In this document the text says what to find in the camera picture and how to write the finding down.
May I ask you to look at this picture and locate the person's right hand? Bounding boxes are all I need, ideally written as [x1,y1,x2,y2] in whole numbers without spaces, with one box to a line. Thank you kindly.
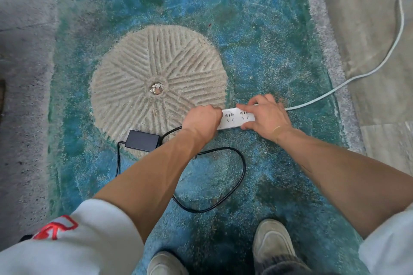
[236,94,293,143]

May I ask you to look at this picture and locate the person's left hand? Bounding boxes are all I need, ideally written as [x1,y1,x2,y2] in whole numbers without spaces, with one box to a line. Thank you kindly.
[182,105,223,148]

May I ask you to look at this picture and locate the white power strip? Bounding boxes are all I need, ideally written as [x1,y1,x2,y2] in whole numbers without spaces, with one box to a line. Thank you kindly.
[217,107,256,131]

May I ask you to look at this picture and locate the black power cord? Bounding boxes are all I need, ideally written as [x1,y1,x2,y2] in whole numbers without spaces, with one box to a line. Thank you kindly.
[160,126,183,145]

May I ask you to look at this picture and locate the person's right forearm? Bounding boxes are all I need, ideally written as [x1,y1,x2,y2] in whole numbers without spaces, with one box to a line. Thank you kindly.
[275,125,413,240]

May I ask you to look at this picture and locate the person's left forearm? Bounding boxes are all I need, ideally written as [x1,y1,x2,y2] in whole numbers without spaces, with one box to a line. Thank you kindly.
[93,127,208,244]

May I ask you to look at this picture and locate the black power adapter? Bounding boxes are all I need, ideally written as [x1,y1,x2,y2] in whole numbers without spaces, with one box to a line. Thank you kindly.
[124,130,161,153]

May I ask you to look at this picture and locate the round carved millstone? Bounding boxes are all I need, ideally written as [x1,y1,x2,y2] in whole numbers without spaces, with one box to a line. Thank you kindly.
[89,24,229,159]

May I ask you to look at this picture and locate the person's right beige shoe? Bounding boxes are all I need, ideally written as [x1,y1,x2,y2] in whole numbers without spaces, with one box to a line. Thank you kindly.
[252,219,311,269]

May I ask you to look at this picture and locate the person's beige shoe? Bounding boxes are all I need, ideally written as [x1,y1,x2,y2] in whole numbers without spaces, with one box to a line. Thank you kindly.
[252,219,311,269]
[147,251,190,275]

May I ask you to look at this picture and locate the dark grey trouser leg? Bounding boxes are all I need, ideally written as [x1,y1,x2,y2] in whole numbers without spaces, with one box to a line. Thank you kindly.
[255,255,339,275]

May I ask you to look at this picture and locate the person's left beige shoe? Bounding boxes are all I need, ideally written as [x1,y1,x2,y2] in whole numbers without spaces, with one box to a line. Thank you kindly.
[147,251,190,275]

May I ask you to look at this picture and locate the white sleeve with red print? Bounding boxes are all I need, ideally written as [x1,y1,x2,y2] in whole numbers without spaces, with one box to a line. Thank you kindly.
[0,199,145,275]

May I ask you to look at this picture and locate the plain white sleeve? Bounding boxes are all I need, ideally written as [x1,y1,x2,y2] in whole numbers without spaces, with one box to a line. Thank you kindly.
[358,202,413,275]

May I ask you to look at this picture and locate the black adapter output cable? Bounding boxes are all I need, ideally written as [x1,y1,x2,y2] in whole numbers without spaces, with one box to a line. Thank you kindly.
[115,141,247,214]

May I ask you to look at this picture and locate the white power strip cable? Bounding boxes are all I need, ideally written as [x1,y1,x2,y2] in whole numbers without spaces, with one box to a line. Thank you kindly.
[284,0,413,111]

